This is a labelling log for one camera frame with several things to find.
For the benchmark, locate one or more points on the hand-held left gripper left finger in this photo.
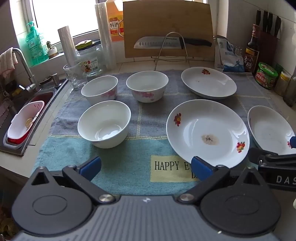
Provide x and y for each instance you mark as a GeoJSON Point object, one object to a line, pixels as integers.
{"type": "Point", "coordinates": [91, 165]}

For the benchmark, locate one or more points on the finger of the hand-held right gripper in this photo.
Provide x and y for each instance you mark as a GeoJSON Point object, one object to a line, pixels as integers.
{"type": "Point", "coordinates": [266, 155]}
{"type": "Point", "coordinates": [293, 141]}

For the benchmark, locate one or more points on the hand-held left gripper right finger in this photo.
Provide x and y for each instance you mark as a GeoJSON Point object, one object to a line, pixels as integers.
{"type": "Point", "coordinates": [200, 166]}

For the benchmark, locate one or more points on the small deep white plate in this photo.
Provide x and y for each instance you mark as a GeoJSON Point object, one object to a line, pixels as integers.
{"type": "Point", "coordinates": [268, 129]}

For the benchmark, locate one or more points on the large white flowered plate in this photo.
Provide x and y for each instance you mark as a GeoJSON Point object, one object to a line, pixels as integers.
{"type": "Point", "coordinates": [208, 127]}

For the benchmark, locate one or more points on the plain white bowl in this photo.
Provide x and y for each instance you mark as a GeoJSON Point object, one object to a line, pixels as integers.
{"type": "Point", "coordinates": [104, 122]}

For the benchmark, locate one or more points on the white bowl pink flowers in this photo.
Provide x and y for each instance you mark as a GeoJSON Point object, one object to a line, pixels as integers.
{"type": "Point", "coordinates": [99, 88]}
{"type": "Point", "coordinates": [146, 84]}

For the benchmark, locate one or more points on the white plate red flower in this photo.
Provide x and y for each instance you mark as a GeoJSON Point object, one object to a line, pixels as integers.
{"type": "Point", "coordinates": [208, 81]}

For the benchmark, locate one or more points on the grey glass bottle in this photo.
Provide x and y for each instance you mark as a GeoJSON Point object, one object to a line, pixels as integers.
{"type": "Point", "coordinates": [291, 90]}

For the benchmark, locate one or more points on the yellow spice jar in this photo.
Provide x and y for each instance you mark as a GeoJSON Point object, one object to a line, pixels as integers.
{"type": "Point", "coordinates": [283, 84]}

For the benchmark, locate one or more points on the grey blue printed towel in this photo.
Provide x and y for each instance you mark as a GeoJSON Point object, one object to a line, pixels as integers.
{"type": "Point", "coordinates": [143, 115]}

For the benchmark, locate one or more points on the green lid sauce jar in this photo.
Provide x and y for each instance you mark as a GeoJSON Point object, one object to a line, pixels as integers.
{"type": "Point", "coordinates": [267, 75]}

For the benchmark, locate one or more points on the green lid spice bottle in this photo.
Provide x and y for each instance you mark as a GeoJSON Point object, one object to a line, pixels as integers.
{"type": "Point", "coordinates": [278, 68]}

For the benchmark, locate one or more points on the steel sink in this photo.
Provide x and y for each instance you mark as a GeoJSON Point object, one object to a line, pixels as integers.
{"type": "Point", "coordinates": [46, 97]}

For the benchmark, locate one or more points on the white red colander basin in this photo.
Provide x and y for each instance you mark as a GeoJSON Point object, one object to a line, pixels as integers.
{"type": "Point", "coordinates": [24, 115]}

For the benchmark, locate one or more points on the clear drinking glass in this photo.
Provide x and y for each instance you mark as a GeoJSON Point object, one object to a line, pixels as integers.
{"type": "Point", "coordinates": [75, 76]}

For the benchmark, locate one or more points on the dark vinegar bottle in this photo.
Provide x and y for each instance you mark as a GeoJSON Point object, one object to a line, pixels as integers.
{"type": "Point", "coordinates": [252, 55]}

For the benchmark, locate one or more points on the glass jar with label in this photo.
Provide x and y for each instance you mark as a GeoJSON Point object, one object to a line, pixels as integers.
{"type": "Point", "coordinates": [90, 61]}

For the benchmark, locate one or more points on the brown knife block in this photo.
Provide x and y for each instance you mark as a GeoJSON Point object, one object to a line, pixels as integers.
{"type": "Point", "coordinates": [268, 39]}

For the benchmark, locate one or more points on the white blue salt bag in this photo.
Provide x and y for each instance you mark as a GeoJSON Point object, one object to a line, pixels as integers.
{"type": "Point", "coordinates": [229, 55]}

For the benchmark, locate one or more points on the metal faucet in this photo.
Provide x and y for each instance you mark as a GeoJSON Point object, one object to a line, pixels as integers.
{"type": "Point", "coordinates": [25, 69]}

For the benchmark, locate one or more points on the small clear plastic roll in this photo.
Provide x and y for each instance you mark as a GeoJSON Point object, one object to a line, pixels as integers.
{"type": "Point", "coordinates": [67, 46]}

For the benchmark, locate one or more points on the small potted plant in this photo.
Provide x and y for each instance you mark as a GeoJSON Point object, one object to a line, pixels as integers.
{"type": "Point", "coordinates": [51, 49]}

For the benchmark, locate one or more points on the tall clear plastic roll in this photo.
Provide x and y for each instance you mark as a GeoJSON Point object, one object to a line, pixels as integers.
{"type": "Point", "coordinates": [105, 34]}

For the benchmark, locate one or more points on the pink cloth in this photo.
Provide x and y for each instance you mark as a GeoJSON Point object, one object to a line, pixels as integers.
{"type": "Point", "coordinates": [7, 62]}

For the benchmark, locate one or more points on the green dish soap bottle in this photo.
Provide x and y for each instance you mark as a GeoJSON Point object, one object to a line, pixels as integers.
{"type": "Point", "coordinates": [34, 44]}

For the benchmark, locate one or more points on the yellow cooking wine jug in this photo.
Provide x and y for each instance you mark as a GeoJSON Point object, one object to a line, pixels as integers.
{"type": "Point", "coordinates": [114, 22]}

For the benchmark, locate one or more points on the bamboo cutting board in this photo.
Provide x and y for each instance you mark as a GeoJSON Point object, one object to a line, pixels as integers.
{"type": "Point", "coordinates": [168, 25]}

